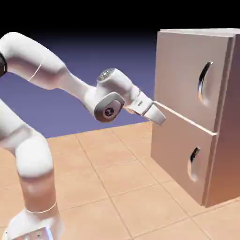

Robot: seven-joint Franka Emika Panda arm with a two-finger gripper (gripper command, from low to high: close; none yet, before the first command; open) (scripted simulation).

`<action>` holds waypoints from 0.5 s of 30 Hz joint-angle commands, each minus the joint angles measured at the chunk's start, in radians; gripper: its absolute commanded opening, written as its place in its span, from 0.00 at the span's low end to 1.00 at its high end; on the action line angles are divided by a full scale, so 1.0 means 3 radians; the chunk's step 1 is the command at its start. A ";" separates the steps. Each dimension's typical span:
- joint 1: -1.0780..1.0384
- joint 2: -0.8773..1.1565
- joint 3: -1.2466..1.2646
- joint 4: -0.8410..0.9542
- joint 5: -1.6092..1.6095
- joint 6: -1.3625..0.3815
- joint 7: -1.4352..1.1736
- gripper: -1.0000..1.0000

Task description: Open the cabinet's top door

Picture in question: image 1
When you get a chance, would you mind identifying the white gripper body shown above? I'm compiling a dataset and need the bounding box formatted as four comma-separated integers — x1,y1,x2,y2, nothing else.
143,103,166,126

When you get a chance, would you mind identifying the small wooden cabinet door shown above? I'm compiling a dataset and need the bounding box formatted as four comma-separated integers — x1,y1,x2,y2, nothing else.
150,105,218,206

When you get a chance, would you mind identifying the large wooden cabinet door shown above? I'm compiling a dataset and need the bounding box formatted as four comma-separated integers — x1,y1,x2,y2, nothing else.
153,30,234,133

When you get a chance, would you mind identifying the light wooden cabinet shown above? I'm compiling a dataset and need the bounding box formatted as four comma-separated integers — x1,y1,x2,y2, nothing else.
150,28,240,208

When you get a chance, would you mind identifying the long curved metal handle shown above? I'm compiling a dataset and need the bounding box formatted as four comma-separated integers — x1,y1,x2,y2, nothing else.
197,61,214,105

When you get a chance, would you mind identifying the short curved metal handle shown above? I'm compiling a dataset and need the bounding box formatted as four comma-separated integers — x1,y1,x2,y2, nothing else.
187,147,201,182

